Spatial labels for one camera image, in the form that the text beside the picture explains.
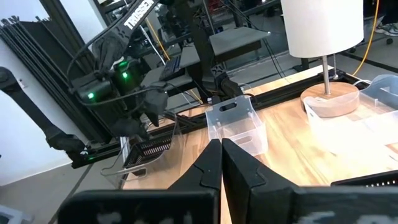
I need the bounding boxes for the black aluminium frame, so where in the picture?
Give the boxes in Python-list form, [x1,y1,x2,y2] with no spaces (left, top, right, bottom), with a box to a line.
[0,0,374,170]

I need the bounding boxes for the small clear plastic basket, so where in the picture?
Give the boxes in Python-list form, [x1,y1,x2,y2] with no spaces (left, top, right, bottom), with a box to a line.
[303,73,398,162]
[205,95,269,156]

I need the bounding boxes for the person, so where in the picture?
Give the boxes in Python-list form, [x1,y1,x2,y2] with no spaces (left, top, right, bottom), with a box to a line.
[374,0,398,37]

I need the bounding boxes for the yellow cable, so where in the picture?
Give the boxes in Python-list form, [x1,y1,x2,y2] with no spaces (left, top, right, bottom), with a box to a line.
[145,17,203,104]
[352,0,381,77]

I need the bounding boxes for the small black mesh basket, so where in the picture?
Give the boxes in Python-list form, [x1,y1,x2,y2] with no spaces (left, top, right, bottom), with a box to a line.
[331,170,398,187]

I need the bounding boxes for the large clear plastic basket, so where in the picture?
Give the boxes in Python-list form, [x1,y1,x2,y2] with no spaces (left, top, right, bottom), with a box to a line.
[99,123,187,189]

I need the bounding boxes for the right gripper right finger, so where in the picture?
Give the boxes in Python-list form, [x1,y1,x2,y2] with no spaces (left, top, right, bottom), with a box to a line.
[221,138,298,224]

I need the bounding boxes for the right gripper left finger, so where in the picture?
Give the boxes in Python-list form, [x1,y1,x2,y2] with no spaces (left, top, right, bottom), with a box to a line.
[169,139,222,194]

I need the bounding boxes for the black support strut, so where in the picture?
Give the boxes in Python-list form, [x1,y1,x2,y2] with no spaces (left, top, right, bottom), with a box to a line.
[0,66,87,170]

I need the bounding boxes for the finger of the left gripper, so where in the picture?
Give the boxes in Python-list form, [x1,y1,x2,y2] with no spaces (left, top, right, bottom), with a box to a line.
[113,118,149,139]
[144,90,169,127]

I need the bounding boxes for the white cylinder shade table lamp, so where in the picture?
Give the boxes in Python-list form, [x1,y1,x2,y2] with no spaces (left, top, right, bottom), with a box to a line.
[280,0,364,118]

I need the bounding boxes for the grey desk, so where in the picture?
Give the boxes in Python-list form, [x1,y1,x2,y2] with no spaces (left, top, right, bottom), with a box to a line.
[139,26,271,93]

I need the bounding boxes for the black keyboard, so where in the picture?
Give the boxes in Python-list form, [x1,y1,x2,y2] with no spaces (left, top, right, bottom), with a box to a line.
[159,55,182,82]

